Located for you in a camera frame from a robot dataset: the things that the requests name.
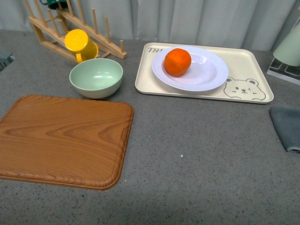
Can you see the grey-green sink drain rack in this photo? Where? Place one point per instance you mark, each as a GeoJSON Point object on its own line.
{"type": "Point", "coordinates": [6, 58]}

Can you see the cream bear tray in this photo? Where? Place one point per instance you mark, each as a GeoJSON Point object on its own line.
{"type": "Point", "coordinates": [245, 82]}

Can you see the wooden cutting board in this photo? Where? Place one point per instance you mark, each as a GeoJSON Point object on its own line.
{"type": "Point", "coordinates": [65, 141]}

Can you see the grey curtain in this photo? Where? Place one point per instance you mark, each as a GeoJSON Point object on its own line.
{"type": "Point", "coordinates": [246, 24]}

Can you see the dark green mug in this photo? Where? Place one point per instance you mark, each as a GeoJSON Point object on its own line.
{"type": "Point", "coordinates": [53, 4]}

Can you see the orange mandarin fruit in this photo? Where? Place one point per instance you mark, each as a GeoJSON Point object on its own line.
{"type": "Point", "coordinates": [177, 61]}

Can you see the light green cone cup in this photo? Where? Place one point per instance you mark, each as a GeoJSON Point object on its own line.
{"type": "Point", "coordinates": [288, 52]}

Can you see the grey cloth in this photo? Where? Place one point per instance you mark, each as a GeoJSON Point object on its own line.
{"type": "Point", "coordinates": [286, 122]}

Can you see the white ridged plate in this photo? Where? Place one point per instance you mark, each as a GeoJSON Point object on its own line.
{"type": "Point", "coordinates": [206, 72]}

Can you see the light green bowl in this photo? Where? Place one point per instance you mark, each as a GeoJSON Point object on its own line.
{"type": "Point", "coordinates": [96, 78]}

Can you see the white cup holder stand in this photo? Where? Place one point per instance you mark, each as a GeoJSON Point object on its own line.
{"type": "Point", "coordinates": [284, 71]}

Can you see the yellow mug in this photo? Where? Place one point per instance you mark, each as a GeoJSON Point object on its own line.
{"type": "Point", "coordinates": [80, 45]}

